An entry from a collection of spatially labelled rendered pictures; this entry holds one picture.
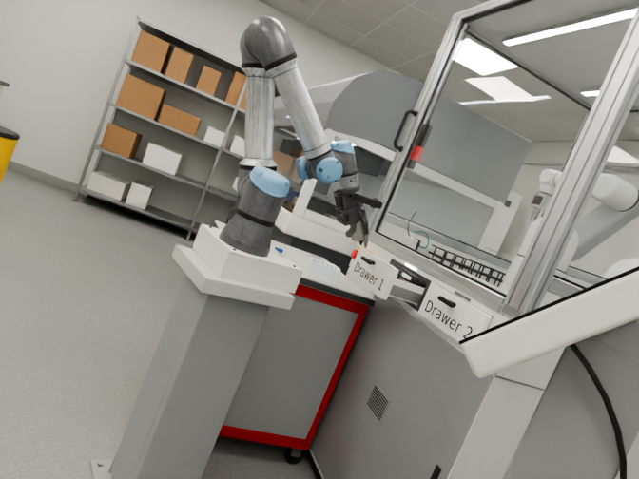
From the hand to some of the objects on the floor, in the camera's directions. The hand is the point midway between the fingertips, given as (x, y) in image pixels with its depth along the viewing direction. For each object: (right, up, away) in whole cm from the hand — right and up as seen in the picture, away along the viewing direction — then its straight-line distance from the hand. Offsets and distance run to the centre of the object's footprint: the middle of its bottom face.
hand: (364, 241), depth 161 cm
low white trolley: (-57, -76, +44) cm, 105 cm away
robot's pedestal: (-69, -78, -17) cm, 106 cm away
